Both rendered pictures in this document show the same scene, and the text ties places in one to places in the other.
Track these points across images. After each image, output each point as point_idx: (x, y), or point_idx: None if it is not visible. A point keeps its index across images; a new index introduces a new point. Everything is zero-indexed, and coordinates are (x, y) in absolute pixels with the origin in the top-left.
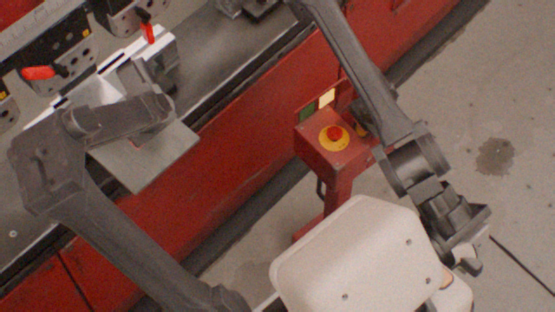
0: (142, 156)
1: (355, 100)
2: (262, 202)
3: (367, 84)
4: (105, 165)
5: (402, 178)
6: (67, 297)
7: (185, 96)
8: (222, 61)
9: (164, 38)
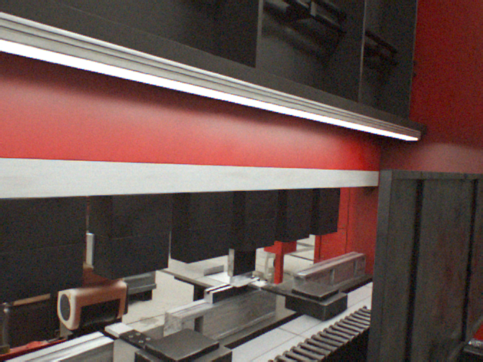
0: (191, 263)
1: (1, 347)
2: None
3: None
4: (214, 263)
5: None
6: None
7: (161, 332)
8: (120, 348)
9: (175, 310)
